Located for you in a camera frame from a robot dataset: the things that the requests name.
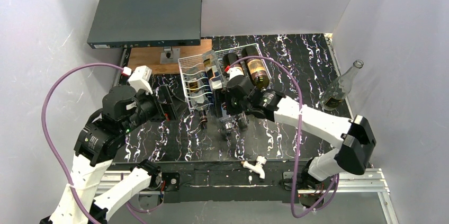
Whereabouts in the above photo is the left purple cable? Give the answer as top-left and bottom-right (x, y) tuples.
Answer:
(41, 62), (151, 224)

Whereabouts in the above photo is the grey metal stand bracket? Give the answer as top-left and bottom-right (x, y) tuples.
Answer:
(160, 47), (181, 64)

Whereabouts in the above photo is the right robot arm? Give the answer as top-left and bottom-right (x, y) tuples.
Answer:
(225, 75), (376, 182)

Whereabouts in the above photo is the grey rack-mount device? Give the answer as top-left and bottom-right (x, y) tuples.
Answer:
(87, 0), (202, 49)

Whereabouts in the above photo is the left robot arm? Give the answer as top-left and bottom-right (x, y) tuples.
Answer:
(41, 85), (186, 223)

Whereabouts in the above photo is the aluminium rail frame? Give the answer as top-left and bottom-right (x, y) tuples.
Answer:
(65, 168), (399, 224)

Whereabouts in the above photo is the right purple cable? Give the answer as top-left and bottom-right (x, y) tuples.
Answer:
(228, 56), (340, 219)

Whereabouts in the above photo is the purple cable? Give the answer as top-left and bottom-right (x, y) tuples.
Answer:
(41, 62), (151, 224)
(228, 56), (340, 219)

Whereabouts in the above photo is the square clear bottle gold label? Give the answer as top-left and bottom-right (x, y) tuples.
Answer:
(202, 50), (226, 89)

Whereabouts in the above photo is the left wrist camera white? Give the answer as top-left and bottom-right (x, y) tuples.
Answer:
(128, 65), (153, 95)

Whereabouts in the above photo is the wooden board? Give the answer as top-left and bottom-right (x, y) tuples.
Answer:
(127, 39), (212, 75)

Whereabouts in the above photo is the dark green wine bottle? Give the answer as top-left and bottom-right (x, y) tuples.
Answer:
(241, 46), (270, 89)

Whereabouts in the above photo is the white wire wine rack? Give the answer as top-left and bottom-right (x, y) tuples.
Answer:
(178, 43), (262, 111)

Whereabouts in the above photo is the blue square glass bottle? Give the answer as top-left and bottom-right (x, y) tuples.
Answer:
(211, 82), (235, 135)

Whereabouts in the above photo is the white faucet tap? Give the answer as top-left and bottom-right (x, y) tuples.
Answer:
(241, 155), (267, 179)

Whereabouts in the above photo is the tall clear bottle black label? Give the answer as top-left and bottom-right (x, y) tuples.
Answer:
(319, 60), (364, 111)

